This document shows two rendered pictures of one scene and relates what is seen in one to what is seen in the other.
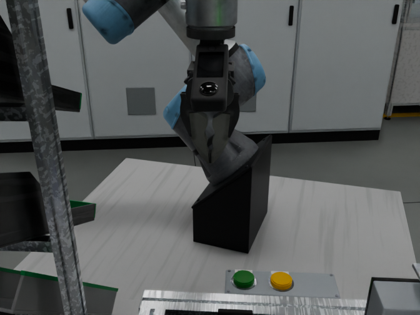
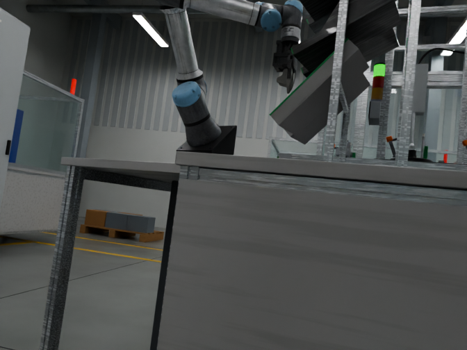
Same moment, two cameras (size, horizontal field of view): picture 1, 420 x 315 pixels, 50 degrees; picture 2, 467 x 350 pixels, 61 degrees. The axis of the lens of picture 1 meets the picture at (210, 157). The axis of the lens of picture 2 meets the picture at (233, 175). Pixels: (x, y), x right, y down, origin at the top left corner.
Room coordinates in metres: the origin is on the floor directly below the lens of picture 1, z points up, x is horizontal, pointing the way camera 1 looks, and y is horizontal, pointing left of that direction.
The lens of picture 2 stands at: (0.37, 1.49, 0.75)
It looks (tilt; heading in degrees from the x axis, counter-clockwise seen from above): 5 degrees up; 287
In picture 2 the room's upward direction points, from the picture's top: 7 degrees clockwise
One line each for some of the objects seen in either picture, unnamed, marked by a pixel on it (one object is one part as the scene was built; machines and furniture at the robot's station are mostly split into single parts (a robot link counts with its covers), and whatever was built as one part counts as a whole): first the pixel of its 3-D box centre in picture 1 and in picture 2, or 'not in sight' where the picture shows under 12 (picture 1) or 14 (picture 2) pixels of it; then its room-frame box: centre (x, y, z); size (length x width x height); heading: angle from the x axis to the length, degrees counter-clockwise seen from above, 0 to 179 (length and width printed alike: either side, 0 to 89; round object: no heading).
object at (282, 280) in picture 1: (280, 282); not in sight; (0.65, -0.13, 0.96); 0.04 x 0.04 x 0.02
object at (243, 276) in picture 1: (244, 280); not in sight; (0.66, -0.06, 0.96); 0.04 x 0.04 x 0.02
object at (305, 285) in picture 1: (280, 294); not in sight; (0.65, -0.13, 0.93); 0.21 x 0.07 x 0.06; 86
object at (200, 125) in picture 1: (201, 132); (283, 80); (0.67, 0.01, 1.26); 0.06 x 0.03 x 0.09; 176
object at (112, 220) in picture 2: not in sight; (124, 224); (4.21, -4.71, 0.20); 1.20 x 0.80 x 0.41; 5
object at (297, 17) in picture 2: not in sight; (291, 17); (0.67, 0.00, 1.53); 0.09 x 0.08 x 0.11; 22
